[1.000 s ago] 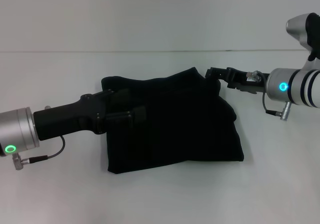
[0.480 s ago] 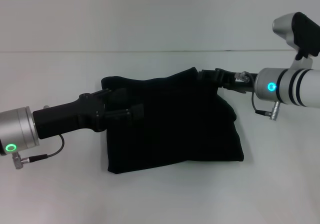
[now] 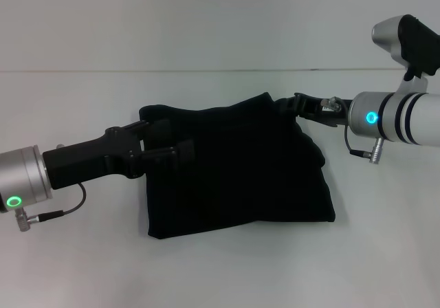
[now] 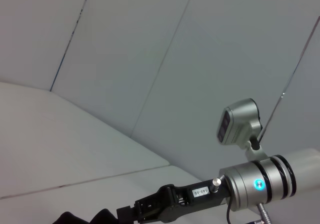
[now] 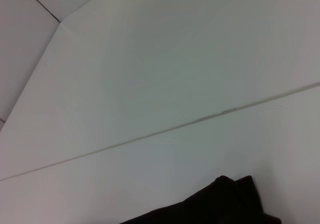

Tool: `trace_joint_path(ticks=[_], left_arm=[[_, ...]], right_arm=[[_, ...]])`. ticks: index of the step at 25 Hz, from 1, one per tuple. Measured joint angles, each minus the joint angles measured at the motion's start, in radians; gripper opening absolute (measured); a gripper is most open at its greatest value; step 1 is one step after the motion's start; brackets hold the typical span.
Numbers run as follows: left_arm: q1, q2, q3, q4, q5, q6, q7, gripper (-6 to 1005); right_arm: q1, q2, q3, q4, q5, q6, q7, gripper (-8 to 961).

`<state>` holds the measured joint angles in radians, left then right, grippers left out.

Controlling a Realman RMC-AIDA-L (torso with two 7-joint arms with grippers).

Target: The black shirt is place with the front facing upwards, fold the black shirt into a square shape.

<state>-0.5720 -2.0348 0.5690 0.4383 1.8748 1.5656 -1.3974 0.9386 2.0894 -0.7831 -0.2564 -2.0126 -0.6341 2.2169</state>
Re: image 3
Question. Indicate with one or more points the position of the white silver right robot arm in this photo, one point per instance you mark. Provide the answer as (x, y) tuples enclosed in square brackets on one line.
[(395, 117)]

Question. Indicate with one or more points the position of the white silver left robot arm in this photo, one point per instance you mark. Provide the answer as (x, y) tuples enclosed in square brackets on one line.
[(20, 181)]

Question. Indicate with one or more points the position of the black shirt with FREE print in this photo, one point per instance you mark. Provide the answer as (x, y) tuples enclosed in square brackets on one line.
[(240, 170)]

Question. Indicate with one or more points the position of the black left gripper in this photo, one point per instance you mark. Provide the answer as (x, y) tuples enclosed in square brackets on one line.
[(93, 156)]

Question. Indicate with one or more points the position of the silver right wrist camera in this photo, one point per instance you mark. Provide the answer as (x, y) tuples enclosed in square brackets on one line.
[(402, 41)]

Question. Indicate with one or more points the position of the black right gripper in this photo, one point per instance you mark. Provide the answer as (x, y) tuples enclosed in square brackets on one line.
[(330, 113)]

